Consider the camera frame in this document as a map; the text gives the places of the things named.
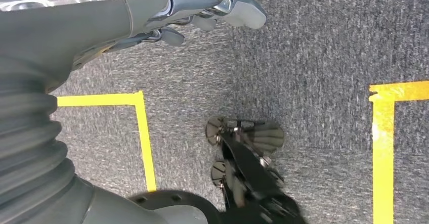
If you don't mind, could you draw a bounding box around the yellow floor tape square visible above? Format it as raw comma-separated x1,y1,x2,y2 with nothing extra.
368,80,429,224
56,91,157,193

